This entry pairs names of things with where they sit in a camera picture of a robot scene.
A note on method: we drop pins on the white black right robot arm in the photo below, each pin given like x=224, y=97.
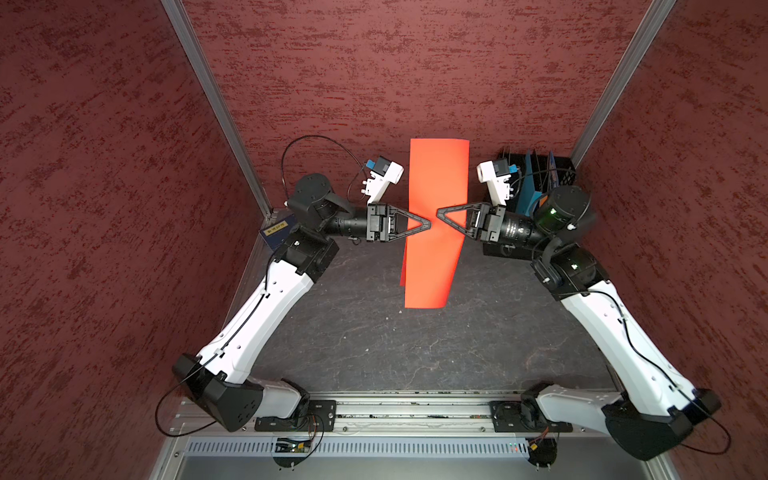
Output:
x=656, y=408

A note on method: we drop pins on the black mesh file organizer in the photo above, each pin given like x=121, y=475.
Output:
x=540, y=180

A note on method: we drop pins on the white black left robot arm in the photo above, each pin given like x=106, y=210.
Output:
x=218, y=379

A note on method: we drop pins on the aluminium corner post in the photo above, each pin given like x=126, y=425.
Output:
x=646, y=32
x=183, y=28

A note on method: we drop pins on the dark blue book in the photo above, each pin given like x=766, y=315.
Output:
x=275, y=234

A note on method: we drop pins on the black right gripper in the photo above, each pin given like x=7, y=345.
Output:
x=489, y=221

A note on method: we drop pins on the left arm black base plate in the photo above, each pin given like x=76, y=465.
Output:
x=311, y=416

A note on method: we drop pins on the blue folder in organizer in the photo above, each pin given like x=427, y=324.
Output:
x=553, y=180

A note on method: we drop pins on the right aluminium corner post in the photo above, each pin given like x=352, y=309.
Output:
x=646, y=32

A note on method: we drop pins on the left aluminium corner post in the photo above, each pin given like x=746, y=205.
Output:
x=183, y=28

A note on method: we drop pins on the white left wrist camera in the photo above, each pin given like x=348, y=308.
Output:
x=382, y=174

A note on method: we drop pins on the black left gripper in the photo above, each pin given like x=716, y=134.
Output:
x=379, y=223

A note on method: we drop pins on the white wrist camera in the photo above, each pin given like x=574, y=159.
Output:
x=496, y=175
x=382, y=174

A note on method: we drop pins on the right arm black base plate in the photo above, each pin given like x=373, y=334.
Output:
x=523, y=417

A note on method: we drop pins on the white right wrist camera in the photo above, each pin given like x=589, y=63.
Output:
x=496, y=175

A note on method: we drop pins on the aluminium front rail frame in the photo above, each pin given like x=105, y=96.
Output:
x=397, y=435

